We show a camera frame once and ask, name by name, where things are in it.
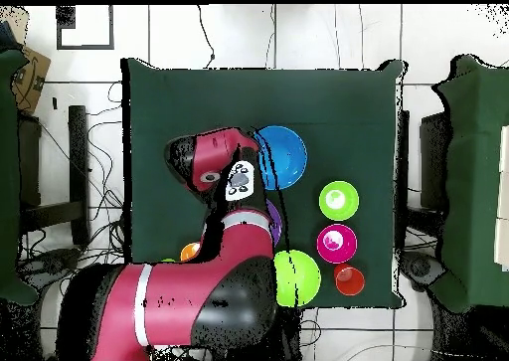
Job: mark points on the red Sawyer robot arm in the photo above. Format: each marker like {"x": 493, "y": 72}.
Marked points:
{"x": 179, "y": 297}

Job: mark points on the small green bowl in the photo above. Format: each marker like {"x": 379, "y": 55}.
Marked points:
{"x": 339, "y": 208}

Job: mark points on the blue bowl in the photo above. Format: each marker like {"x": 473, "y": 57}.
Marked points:
{"x": 288, "y": 158}

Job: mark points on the green cloth side table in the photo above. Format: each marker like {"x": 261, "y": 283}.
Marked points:
{"x": 477, "y": 178}
{"x": 8, "y": 178}

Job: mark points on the grey caster base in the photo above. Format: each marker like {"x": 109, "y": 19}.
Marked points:
{"x": 421, "y": 267}

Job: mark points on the large green bowl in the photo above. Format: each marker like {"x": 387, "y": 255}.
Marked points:
{"x": 304, "y": 277}

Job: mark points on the dark green table cloth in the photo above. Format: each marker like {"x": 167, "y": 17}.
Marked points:
{"x": 238, "y": 98}

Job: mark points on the black stand frame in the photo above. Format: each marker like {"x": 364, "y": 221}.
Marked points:
{"x": 433, "y": 158}
{"x": 78, "y": 158}

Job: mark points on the cardboard box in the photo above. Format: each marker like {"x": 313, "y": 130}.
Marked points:
{"x": 30, "y": 78}

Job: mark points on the white box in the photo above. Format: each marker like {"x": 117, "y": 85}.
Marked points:
{"x": 503, "y": 217}

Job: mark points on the black caster base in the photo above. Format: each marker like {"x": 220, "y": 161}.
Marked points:
{"x": 51, "y": 261}

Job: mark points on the red-orange cup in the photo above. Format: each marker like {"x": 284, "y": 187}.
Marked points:
{"x": 350, "y": 281}

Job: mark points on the purple bowl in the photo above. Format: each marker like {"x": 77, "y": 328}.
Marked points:
{"x": 275, "y": 221}

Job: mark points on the black square frame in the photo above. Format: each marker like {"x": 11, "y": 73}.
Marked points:
{"x": 58, "y": 38}

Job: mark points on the orange cup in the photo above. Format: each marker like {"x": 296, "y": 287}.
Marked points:
{"x": 189, "y": 252}

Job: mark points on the pink bowl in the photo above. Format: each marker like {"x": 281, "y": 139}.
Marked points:
{"x": 342, "y": 251}

